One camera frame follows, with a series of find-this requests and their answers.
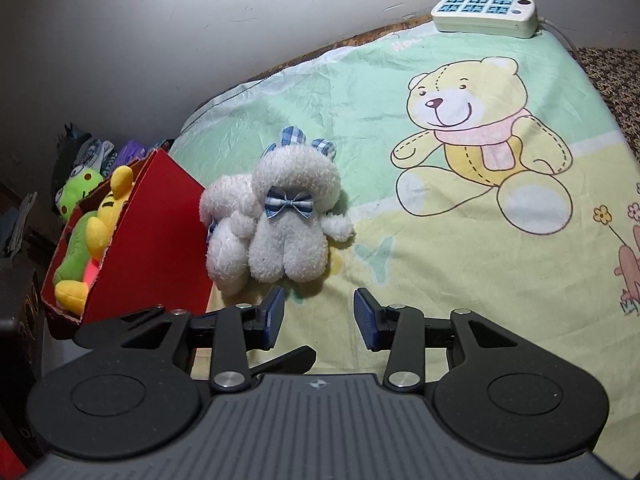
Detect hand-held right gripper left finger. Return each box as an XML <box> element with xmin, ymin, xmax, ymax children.
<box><xmin>117</xmin><ymin>285</ymin><xmax>286</xmax><ymax>394</ymax></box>

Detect green frog plush big eyes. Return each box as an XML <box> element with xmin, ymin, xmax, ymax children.
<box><xmin>55</xmin><ymin>167</ymin><xmax>104</xmax><ymax>222</ymax></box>

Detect red cardboard box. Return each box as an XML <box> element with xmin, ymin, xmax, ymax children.
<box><xmin>41</xmin><ymin>149</ymin><xmax>217</xmax><ymax>344</ymax></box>

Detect white power strip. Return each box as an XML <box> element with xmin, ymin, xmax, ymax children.
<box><xmin>431</xmin><ymin>0</ymin><xmax>539</xmax><ymax>40</ymax></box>

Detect brown patterned cloth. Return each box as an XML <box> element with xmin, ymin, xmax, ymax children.
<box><xmin>575</xmin><ymin>46</ymin><xmax>640</xmax><ymax>147</ymax></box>

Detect pile of folded clothes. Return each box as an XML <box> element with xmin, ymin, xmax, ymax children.
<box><xmin>50</xmin><ymin>122</ymin><xmax>151</xmax><ymax>196</ymax></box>

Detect purple pack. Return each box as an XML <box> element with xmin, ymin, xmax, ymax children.
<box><xmin>117</xmin><ymin>140</ymin><xmax>149</xmax><ymax>167</ymax></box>

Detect green plush toy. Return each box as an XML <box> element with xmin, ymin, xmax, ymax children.
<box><xmin>52</xmin><ymin>210</ymin><xmax>99</xmax><ymax>287</ymax></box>

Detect cartoon bear printed bed sheet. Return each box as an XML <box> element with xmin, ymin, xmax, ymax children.
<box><xmin>167</xmin><ymin>25</ymin><xmax>640</xmax><ymax>461</ymax></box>

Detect yellow bear plush pink shirt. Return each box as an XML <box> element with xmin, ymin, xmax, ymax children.
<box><xmin>54</xmin><ymin>166</ymin><xmax>135</xmax><ymax>312</ymax></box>

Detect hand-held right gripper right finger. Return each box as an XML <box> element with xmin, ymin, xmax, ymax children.
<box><xmin>353</xmin><ymin>287</ymin><xmax>526</xmax><ymax>394</ymax></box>

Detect white power strip cable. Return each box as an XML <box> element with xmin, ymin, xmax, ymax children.
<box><xmin>536</xmin><ymin>16</ymin><xmax>581</xmax><ymax>52</ymax></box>

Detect brown bed edge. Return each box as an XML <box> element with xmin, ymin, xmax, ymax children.
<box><xmin>195</xmin><ymin>19</ymin><xmax>437</xmax><ymax>111</ymax></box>

